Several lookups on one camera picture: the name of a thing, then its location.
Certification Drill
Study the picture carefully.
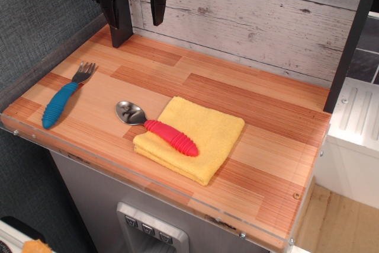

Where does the dark support post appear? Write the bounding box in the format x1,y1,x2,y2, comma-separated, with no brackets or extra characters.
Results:
110,0,133,48
323,0,373,114

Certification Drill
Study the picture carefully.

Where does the dark right support post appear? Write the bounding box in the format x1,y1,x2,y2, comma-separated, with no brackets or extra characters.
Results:
323,0,373,114

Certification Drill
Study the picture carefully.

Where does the yellow folded cloth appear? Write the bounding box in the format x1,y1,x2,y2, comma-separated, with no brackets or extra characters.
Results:
133,97,245,186

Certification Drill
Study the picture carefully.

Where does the blue handled fork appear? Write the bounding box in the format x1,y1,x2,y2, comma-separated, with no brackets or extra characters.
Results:
41,62,96,129

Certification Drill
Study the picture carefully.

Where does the dark left support post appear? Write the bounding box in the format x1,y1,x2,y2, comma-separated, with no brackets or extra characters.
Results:
110,0,133,48

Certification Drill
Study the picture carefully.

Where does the silver dispenser panel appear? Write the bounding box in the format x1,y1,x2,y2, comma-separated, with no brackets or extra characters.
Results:
117,202,190,252

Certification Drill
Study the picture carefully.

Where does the red handled spoon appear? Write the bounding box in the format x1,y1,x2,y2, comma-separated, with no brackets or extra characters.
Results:
115,101,199,157

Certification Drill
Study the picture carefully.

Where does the orange object bottom left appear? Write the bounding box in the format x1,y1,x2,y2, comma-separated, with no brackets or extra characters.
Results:
21,239,53,253

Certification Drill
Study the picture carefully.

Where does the white toy sink unit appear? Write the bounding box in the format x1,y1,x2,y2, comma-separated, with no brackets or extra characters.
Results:
313,11,379,215

